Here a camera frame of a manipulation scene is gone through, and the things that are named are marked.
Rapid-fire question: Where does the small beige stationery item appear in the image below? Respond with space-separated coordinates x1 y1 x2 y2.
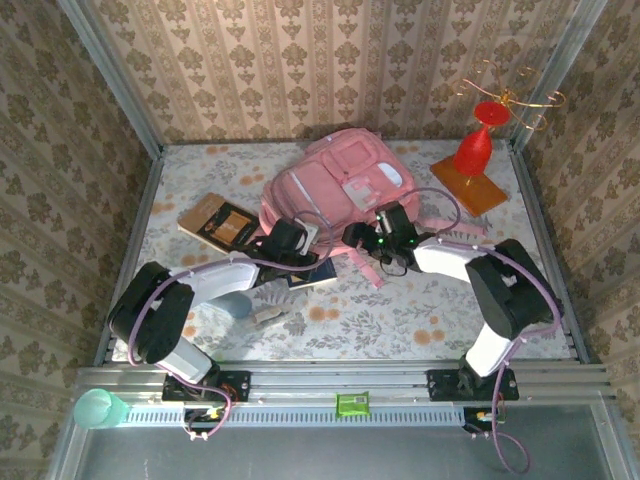
248 308 291 329

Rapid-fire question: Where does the pink student backpack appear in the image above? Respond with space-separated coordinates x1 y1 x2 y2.
258 127 489 290

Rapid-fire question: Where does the grey metal sheet panel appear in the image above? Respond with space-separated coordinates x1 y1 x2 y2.
47 404 640 480

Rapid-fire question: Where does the teal plastic cup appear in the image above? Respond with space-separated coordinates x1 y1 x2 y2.
73 388 132 430

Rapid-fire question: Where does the small black electronics board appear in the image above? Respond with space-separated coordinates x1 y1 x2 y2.
182 407 227 434
462 405 509 434

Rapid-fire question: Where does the green wipes packet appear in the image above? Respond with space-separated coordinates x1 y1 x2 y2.
334 390 371 418

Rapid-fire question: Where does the wide aluminium extrusion beam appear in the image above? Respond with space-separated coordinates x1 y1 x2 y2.
74 360 614 407

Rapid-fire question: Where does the gold wire ornament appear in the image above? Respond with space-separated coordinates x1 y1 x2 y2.
452 59 568 132

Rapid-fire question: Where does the grey-blue pencil case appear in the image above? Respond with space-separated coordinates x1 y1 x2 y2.
209 292 253 321

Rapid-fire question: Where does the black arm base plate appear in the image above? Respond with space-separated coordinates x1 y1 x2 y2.
426 368 520 403
162 369 251 403

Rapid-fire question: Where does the brown and black notebook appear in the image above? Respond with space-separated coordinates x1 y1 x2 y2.
177 192 261 255

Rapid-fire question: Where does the aluminium frame post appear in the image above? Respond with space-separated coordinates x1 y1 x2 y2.
509 0 609 151
57 0 165 160

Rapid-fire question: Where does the grey slotted cable duct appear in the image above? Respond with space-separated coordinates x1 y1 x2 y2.
122 403 466 428

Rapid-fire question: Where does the floral table cover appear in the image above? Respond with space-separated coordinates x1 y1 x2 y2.
110 141 574 362

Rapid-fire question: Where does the aluminium side rail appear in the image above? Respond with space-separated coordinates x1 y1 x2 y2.
94 149 164 366
507 142 591 364

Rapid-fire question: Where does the dark blue notebook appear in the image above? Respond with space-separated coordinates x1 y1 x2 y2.
287 262 339 292

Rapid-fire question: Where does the orange flat board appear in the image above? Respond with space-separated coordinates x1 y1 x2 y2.
429 155 509 218

